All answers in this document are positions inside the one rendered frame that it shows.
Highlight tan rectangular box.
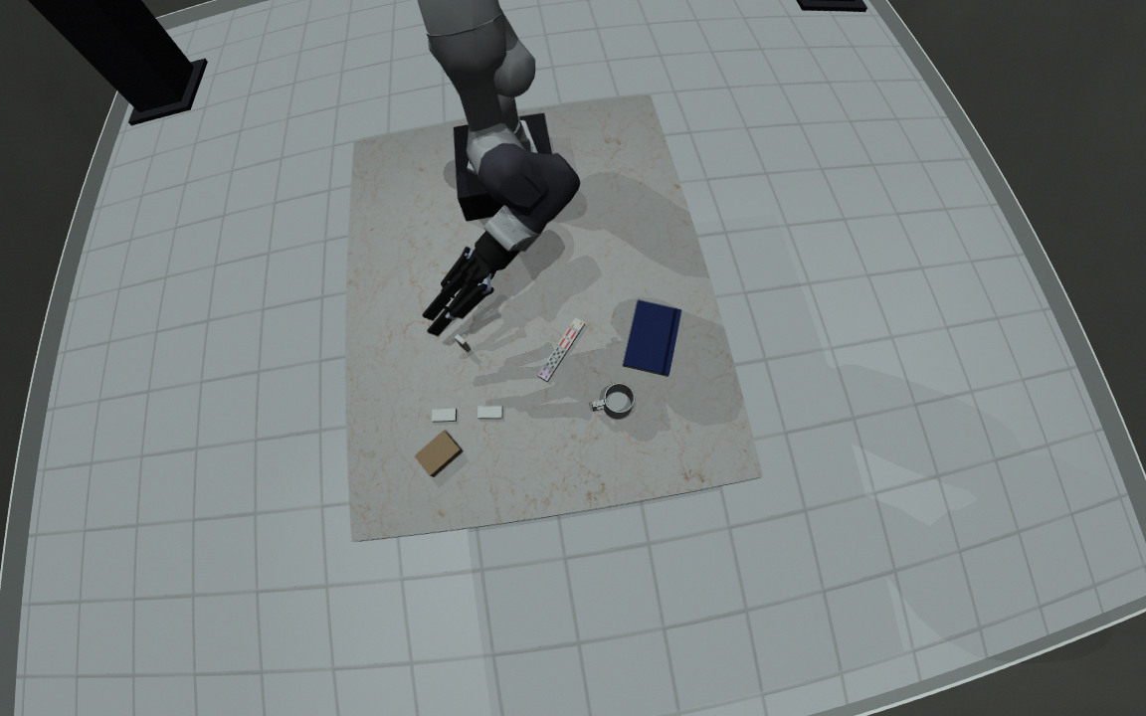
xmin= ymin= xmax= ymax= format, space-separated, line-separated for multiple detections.
xmin=414 ymin=431 xmax=463 ymax=477

